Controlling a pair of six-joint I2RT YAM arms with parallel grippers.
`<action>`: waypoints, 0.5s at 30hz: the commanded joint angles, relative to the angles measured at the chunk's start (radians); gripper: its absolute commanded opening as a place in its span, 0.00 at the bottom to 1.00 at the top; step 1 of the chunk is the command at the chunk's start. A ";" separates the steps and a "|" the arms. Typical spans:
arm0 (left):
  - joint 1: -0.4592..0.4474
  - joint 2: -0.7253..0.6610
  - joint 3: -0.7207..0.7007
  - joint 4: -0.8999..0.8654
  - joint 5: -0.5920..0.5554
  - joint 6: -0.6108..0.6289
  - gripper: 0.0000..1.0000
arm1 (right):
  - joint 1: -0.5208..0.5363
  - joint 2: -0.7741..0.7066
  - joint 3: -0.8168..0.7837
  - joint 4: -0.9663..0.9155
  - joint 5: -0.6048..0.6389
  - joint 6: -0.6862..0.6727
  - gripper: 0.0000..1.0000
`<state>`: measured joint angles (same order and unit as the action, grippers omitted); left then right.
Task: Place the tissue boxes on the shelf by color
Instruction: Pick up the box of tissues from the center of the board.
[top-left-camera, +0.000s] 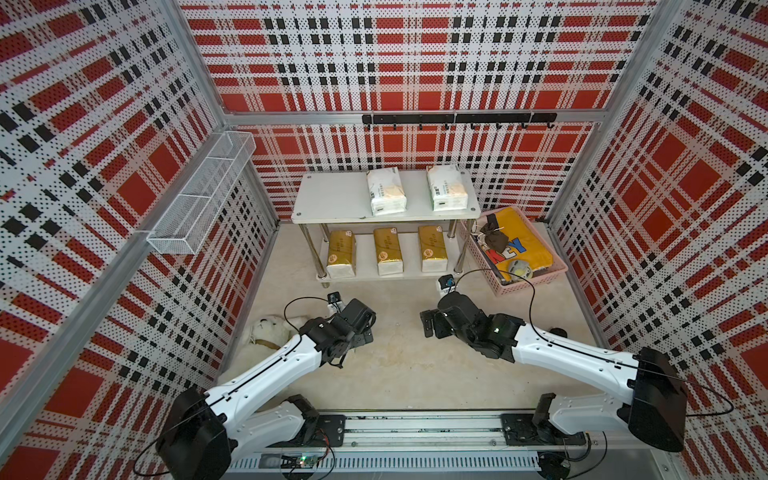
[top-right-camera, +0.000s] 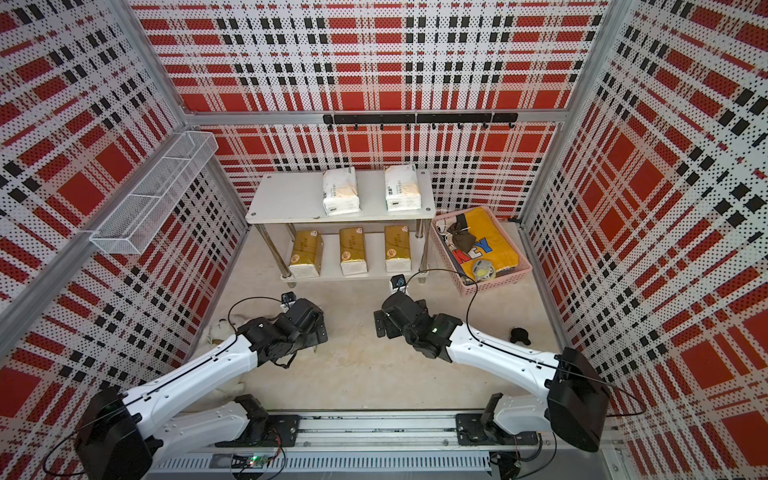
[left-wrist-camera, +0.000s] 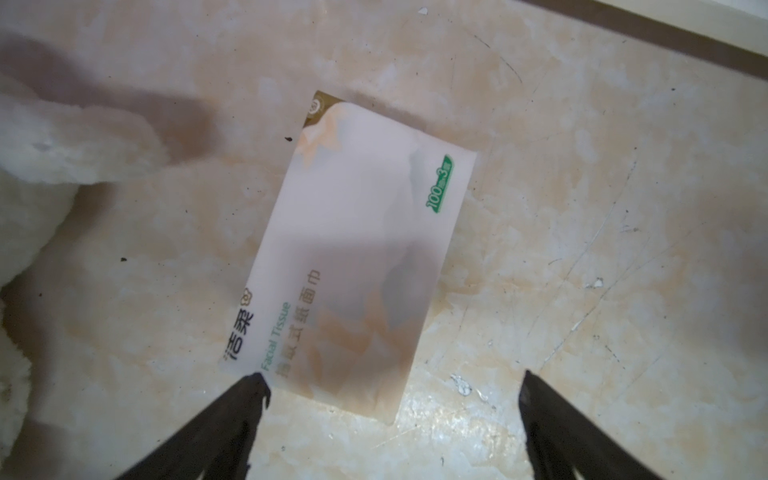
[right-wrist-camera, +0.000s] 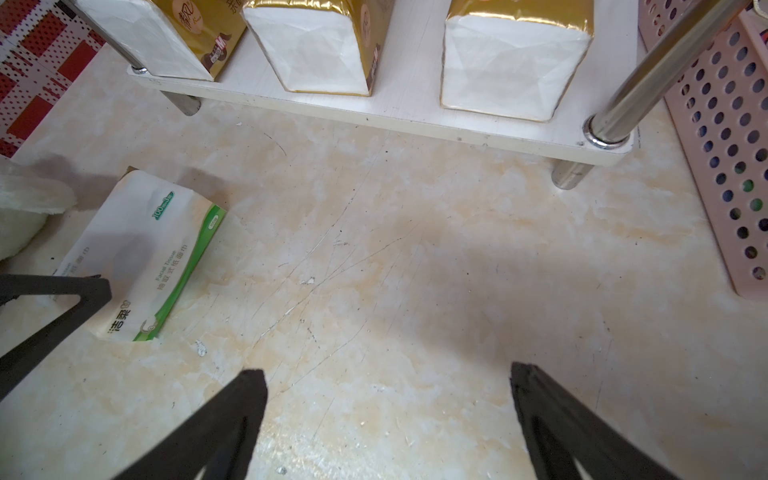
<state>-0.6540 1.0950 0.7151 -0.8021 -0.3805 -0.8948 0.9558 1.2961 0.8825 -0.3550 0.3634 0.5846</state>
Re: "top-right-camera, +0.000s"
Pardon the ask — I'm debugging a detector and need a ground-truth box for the gold tissue pack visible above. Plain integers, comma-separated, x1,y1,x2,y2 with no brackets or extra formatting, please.
289,230,324,279
339,227,368,276
384,225,412,273

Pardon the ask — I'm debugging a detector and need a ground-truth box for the white tissue pack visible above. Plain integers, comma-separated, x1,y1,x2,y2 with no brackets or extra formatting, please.
384,165,422,212
322,167,360,216

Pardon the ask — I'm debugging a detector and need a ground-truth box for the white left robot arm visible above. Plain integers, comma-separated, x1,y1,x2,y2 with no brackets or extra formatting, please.
74,298,328,479

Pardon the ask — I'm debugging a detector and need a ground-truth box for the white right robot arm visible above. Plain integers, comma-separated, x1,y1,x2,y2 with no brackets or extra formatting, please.
374,291,610,452

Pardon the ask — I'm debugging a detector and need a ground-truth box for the white two-tier metal shelf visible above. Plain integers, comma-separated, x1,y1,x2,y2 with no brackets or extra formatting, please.
246,166,437,285

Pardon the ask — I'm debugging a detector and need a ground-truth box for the white plush toy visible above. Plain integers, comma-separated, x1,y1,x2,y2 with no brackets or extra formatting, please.
184,319,245,413

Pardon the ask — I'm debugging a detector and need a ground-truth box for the small black floor object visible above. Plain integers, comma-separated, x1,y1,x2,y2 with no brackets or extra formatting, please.
509,327,531,346

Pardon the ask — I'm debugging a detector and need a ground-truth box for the pink plastic basket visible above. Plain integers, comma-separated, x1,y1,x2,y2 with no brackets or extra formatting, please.
431,206,532,296

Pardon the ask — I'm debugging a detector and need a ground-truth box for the yellow folded shirt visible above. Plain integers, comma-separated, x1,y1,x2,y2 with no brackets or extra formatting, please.
447,207,519,283

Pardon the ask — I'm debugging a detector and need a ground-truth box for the green circuit board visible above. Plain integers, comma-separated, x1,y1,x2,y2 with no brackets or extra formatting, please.
231,454,272,471

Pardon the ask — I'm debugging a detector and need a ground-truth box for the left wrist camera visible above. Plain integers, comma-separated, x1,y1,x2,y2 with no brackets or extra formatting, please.
281,291,297,307

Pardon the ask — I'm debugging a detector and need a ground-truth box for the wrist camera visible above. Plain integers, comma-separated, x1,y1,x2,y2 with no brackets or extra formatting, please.
390,274,407,292
281,291,297,307

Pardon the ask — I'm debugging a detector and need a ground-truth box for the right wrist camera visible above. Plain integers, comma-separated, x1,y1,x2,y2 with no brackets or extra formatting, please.
390,274,407,292

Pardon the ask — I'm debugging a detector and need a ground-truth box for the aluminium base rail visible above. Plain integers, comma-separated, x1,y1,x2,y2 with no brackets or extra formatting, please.
149,409,630,479

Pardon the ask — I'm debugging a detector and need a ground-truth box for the white wire mesh wall basket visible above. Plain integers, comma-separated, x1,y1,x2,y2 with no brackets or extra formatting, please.
90,130,217,255

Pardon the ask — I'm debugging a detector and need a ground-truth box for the black wall hook rail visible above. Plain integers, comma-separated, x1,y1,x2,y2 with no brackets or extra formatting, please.
322,112,519,128

